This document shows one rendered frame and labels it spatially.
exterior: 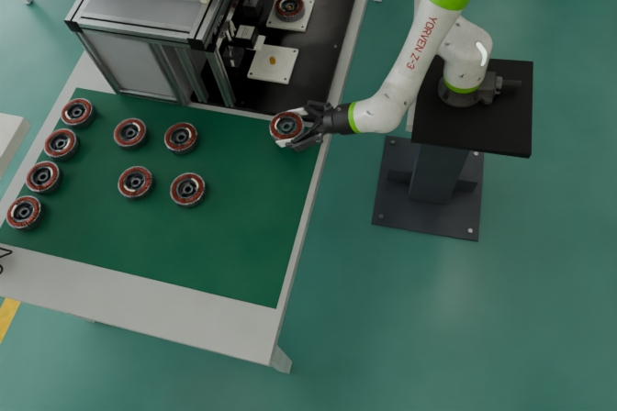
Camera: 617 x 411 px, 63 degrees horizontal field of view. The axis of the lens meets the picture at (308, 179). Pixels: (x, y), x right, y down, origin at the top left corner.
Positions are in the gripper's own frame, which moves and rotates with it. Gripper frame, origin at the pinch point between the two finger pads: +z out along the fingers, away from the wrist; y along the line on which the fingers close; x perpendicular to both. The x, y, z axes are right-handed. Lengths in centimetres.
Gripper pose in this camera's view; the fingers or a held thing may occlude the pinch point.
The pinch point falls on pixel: (288, 127)
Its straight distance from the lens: 161.5
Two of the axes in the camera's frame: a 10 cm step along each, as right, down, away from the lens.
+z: -7.9, 0.5, 6.2
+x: -5.5, -5.0, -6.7
